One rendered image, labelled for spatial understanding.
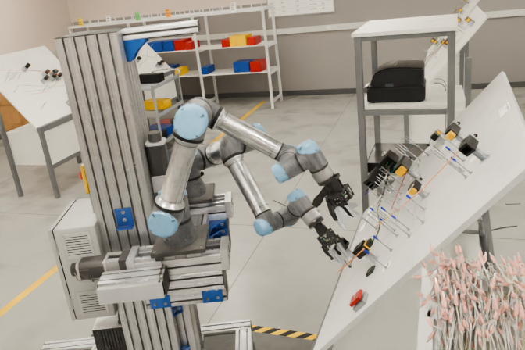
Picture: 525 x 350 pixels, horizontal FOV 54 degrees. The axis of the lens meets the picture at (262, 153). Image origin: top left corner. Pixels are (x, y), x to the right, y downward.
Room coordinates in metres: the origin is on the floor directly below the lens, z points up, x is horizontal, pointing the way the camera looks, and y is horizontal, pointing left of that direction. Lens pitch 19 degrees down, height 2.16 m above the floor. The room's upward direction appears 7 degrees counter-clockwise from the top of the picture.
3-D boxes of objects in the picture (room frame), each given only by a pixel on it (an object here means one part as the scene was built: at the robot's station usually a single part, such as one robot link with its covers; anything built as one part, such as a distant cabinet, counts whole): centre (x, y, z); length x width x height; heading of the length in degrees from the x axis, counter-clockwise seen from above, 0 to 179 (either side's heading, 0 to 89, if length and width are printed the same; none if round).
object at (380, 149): (2.78, -0.79, 1.09); 0.35 x 0.33 x 0.07; 158
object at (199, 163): (2.45, 0.38, 1.33); 0.13 x 0.12 x 0.14; 125
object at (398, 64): (2.74, -0.77, 1.56); 0.30 x 0.23 x 0.19; 70
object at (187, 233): (1.95, 0.39, 1.21); 0.15 x 0.15 x 0.10
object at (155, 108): (7.32, 1.44, 0.54); 0.99 x 0.50 x 1.08; 163
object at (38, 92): (6.28, 2.58, 0.83); 1.18 x 0.72 x 1.65; 160
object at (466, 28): (5.15, -1.93, 0.83); 1.18 x 0.72 x 1.65; 161
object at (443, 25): (2.81, -0.86, 0.93); 0.61 x 0.50 x 1.85; 158
